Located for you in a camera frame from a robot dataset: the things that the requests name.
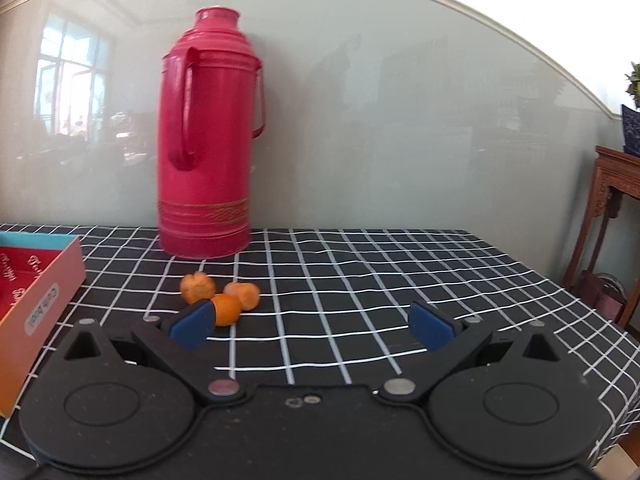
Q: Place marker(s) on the small orange kumquat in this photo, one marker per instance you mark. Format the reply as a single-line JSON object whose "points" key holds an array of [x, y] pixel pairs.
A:
{"points": [[227, 308]]}

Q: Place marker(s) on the green potted plant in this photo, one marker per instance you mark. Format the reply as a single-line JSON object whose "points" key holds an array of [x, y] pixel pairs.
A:
{"points": [[633, 88]]}

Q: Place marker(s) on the red thermos flask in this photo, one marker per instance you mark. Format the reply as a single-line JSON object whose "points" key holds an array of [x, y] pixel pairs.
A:
{"points": [[211, 109]]}

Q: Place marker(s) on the colourful cardboard box tray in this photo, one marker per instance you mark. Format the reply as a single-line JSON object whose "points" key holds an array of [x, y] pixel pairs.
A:
{"points": [[40, 274]]}

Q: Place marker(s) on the black white checked tablecloth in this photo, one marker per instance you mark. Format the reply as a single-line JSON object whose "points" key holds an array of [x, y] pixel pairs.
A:
{"points": [[333, 305]]}

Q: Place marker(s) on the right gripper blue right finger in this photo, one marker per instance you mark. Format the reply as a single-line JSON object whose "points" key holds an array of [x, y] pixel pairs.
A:
{"points": [[450, 346]]}

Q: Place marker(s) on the carrot piece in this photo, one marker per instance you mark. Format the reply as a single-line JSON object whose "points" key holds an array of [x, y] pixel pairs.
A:
{"points": [[197, 286], [248, 294]]}

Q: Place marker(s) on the blue white plant pot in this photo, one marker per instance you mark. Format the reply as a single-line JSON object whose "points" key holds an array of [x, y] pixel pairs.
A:
{"points": [[631, 131]]}

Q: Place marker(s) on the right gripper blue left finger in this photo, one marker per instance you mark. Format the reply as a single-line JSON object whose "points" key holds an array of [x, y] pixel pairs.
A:
{"points": [[171, 343]]}

